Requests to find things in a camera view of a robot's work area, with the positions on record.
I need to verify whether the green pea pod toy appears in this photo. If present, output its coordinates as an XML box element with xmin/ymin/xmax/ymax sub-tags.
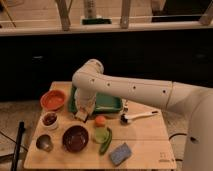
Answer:
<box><xmin>99</xmin><ymin>128</ymin><xmax>112</xmax><ymax>155</ymax></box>

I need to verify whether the small metal cup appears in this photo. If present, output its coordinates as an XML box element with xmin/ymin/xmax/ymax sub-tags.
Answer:
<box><xmin>36</xmin><ymin>134</ymin><xmax>53</xmax><ymax>152</ymax></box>

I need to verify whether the blue sponge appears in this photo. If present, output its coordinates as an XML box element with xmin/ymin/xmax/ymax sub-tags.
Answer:
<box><xmin>109</xmin><ymin>143</ymin><xmax>132</xmax><ymax>166</ymax></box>

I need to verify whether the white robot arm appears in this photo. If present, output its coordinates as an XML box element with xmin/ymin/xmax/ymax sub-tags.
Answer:
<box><xmin>72</xmin><ymin>59</ymin><xmax>213</xmax><ymax>171</ymax></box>

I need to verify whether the green tray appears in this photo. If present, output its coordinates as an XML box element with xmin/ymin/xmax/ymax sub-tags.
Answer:
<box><xmin>68</xmin><ymin>87</ymin><xmax>123</xmax><ymax>114</ymax></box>

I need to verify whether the dark purple bowl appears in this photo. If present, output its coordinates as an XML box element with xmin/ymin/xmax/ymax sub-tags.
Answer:
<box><xmin>62</xmin><ymin>125</ymin><xmax>89</xmax><ymax>153</ymax></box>

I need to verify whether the white handled dish brush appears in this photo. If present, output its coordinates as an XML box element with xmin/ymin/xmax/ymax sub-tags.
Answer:
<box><xmin>120</xmin><ymin>111</ymin><xmax>158</xmax><ymax>124</ymax></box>

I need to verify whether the wooden table board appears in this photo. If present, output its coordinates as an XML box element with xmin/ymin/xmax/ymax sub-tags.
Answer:
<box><xmin>23</xmin><ymin>81</ymin><xmax>178</xmax><ymax>171</ymax></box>

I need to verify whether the light green cup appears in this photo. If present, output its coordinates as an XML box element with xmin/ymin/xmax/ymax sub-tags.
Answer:
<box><xmin>93</xmin><ymin>127</ymin><xmax>109</xmax><ymax>144</ymax></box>

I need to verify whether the orange bowl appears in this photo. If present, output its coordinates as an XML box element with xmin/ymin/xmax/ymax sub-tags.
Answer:
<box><xmin>40</xmin><ymin>90</ymin><xmax>66</xmax><ymax>111</ymax></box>

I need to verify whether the black pole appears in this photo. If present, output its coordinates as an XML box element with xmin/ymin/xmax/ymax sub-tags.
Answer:
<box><xmin>10</xmin><ymin>121</ymin><xmax>25</xmax><ymax>171</ymax></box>

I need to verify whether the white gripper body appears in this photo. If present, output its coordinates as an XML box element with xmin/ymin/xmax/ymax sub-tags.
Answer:
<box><xmin>74</xmin><ymin>89</ymin><xmax>96</xmax><ymax>115</ymax></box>

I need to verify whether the white cup with dark contents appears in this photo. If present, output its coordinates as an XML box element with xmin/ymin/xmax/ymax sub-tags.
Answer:
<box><xmin>41</xmin><ymin>112</ymin><xmax>58</xmax><ymax>130</ymax></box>

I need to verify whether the orange carrot toy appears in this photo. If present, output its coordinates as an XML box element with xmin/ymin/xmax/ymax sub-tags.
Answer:
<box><xmin>94</xmin><ymin>116</ymin><xmax>106</xmax><ymax>127</ymax></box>

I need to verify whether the beige eraser block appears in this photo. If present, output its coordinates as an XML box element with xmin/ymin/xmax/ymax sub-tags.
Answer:
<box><xmin>75</xmin><ymin>111</ymin><xmax>88</xmax><ymax>121</ymax></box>

